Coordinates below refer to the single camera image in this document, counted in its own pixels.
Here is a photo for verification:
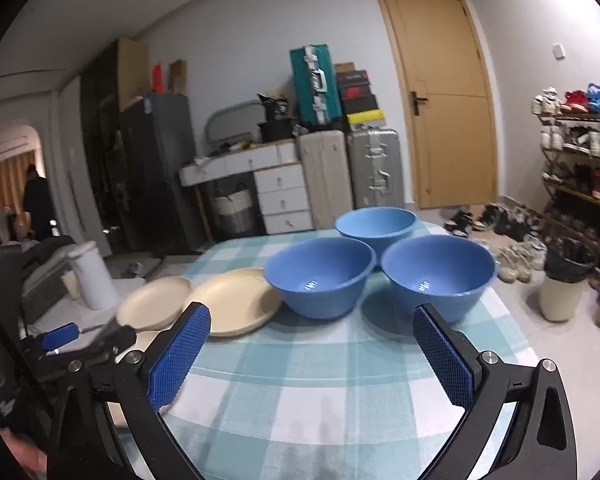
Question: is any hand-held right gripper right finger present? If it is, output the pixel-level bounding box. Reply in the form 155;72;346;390
412;303;578;480

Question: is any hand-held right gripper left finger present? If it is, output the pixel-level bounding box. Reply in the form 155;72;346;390
47;301;213;480

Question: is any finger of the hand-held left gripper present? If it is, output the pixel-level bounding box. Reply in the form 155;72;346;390
35;322;81;356
80;325;137;361

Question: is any blue bowl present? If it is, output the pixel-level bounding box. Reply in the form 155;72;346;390
335;207;419;256
263;236;377;320
381;234;497;323

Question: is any person's left hand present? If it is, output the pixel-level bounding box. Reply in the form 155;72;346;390
2;432;48;476

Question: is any white side cabinet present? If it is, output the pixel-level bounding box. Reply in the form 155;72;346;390
22;295;126;351

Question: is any grey striped cushion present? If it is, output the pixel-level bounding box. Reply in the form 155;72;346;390
22;245;78;323

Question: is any cream cup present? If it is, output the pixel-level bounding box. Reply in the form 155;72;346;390
61;270;83;301

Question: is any white cylindrical container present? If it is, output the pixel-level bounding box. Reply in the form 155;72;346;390
69;241;120;311

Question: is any dark cloth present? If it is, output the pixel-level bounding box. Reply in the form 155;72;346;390
22;235;78;266

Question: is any group of scattered shoes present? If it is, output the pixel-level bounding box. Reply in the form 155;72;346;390
439;202;551;283

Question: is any brown striped curtain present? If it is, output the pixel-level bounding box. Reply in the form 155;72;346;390
0;152;38;226

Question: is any teal white checked tablecloth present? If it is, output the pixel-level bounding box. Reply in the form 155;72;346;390
107;220;541;480

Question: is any white trash bin black liner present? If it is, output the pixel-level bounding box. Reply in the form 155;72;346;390
538;236;598;323

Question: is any woven laundry basket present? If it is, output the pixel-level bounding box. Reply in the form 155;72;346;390
211;183;257;235

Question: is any dark grey refrigerator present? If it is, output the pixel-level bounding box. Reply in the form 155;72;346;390
117;93;206;257

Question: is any white desk with drawers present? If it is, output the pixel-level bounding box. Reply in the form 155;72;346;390
179;141;315;236

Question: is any silver suitcase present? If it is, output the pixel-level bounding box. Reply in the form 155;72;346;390
346;127;406;211

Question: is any beige suitcase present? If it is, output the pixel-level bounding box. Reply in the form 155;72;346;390
298;130;355;231

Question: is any wooden shoe rack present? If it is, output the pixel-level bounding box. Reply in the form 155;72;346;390
532;110;600;261

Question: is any dark brown wardrobe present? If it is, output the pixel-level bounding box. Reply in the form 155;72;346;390
80;37;151;256

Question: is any oval mirror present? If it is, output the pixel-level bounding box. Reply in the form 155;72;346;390
204;100;265;145

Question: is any black pot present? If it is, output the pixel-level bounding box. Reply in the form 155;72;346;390
258;117;298;143

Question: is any yellow box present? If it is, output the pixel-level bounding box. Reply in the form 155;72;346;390
346;109;385;127

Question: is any black paper bag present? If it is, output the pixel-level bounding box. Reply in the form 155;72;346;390
258;91;290;122

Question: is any brown paper bag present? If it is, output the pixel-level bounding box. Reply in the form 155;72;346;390
168;59;188;95

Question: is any tan wooden door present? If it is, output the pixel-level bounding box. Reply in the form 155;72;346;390
375;0;498;210

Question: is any teal suitcase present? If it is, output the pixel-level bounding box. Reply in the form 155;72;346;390
289;42;344;127

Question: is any black cable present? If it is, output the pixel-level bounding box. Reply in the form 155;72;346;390
0;292;51;421

